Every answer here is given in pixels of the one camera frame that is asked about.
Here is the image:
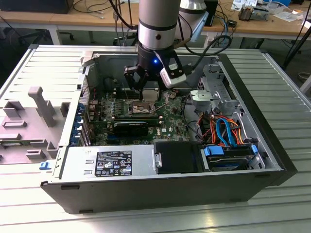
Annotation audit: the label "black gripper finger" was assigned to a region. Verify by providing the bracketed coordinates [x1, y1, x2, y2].
[123, 64, 148, 100]
[155, 81, 164, 101]

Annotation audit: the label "CPU socket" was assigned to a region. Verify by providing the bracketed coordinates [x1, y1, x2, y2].
[127, 98, 157, 116]

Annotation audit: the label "green motherboard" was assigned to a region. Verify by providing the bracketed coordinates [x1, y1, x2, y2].
[87, 89, 195, 147]

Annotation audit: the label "black graphics card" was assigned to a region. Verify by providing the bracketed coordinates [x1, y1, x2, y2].
[112, 120, 149, 137]

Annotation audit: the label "silver drive cage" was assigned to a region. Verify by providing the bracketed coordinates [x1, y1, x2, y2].
[198, 63, 241, 115]

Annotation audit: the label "blue disk carrier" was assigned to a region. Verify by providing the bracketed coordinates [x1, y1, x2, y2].
[203, 144, 259, 158]

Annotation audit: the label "tall black box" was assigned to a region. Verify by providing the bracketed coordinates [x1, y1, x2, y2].
[205, 0, 219, 27]

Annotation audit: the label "grey parts rack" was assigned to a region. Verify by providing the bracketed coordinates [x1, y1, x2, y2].
[0, 86, 71, 166]

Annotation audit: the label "hard disk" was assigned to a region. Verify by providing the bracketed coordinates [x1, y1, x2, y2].
[207, 155, 251, 172]

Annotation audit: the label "black PC case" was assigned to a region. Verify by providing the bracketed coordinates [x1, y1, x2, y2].
[40, 50, 298, 215]

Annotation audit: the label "silver power supply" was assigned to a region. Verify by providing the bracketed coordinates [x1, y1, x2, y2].
[59, 145, 156, 180]

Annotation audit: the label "metal device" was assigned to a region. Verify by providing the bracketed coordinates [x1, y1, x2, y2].
[238, 4, 270, 22]

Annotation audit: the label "wooden desk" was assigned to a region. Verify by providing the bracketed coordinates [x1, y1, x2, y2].
[0, 0, 311, 41]

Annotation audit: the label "black computer case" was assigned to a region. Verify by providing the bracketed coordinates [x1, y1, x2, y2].
[0, 0, 75, 15]

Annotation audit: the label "black stand pole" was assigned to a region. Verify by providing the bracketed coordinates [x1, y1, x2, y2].
[283, 21, 311, 68]

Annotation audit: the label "white papers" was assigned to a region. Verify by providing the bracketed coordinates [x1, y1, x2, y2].
[272, 6, 304, 23]

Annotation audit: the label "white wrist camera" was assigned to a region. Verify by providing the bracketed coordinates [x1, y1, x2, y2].
[159, 57, 187, 88]

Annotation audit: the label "black wire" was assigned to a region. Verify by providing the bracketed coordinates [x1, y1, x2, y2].
[181, 96, 204, 143]

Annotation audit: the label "black camera cable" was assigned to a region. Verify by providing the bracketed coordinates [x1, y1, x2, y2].
[178, 14, 231, 73]

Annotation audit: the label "orange wire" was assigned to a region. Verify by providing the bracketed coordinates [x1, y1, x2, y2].
[207, 116, 219, 144]
[228, 118, 245, 146]

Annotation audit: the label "silver latch handle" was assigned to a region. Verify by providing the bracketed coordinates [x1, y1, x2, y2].
[154, 152, 163, 169]

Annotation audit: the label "blue wire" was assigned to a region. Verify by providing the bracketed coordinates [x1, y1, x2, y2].
[215, 117, 240, 149]

